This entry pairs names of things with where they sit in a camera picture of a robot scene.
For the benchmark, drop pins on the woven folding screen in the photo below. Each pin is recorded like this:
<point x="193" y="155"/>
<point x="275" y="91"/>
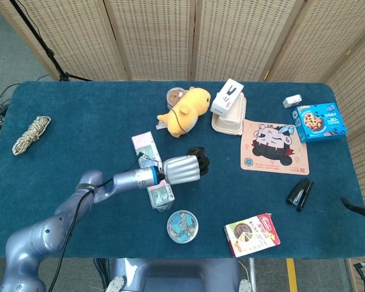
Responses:
<point x="152" y="36"/>

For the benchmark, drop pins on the blue table carpet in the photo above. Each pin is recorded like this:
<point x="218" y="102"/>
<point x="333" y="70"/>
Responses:
<point x="79" y="121"/>

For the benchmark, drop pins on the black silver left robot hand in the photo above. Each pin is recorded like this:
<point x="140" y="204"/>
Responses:
<point x="182" y="170"/>

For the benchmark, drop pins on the blue cookie box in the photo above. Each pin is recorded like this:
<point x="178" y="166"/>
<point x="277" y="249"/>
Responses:
<point x="317" y="123"/>

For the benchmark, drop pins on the black stapler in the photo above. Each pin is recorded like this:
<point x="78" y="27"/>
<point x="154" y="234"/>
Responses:
<point x="299" y="194"/>

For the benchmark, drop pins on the metal table leg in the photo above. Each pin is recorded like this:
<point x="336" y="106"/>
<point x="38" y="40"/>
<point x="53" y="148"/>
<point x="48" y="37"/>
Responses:
<point x="252" y="273"/>

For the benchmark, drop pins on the pink cartoon mouse pad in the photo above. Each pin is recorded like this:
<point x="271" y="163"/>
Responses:
<point x="273" y="146"/>

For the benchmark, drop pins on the yellow plush toy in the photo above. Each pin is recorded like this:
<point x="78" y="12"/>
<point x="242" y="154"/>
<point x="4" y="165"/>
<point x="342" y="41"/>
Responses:
<point x="188" y="109"/>

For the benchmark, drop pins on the white box with black print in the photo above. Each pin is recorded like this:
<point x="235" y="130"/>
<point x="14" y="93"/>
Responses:
<point x="226" y="97"/>

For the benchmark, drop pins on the round brown snack jar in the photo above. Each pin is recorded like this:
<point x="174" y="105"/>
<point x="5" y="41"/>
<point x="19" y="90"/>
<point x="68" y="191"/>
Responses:
<point x="173" y="95"/>

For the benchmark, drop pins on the clear tub of binder clips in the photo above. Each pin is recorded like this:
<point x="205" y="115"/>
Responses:
<point x="182" y="226"/>

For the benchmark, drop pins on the beige lunch container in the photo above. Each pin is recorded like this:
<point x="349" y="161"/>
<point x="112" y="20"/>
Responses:
<point x="228" y="124"/>

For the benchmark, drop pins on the long pack of tissue packets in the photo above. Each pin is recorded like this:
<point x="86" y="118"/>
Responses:
<point x="143" y="143"/>

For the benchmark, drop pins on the small white charger box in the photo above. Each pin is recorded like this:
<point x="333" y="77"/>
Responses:
<point x="292" y="101"/>

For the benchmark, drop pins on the red white snack packet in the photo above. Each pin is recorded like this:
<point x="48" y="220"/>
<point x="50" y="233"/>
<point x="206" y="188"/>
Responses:
<point x="252" y="235"/>

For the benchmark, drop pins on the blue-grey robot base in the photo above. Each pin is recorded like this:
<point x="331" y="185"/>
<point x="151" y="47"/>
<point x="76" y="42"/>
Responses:
<point x="176" y="275"/>

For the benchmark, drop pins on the black computer mouse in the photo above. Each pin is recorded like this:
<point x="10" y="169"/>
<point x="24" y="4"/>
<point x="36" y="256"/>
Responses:
<point x="196" y="151"/>

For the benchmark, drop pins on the black tripod stand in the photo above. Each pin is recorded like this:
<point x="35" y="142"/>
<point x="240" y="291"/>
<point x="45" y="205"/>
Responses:
<point x="50" y="54"/>

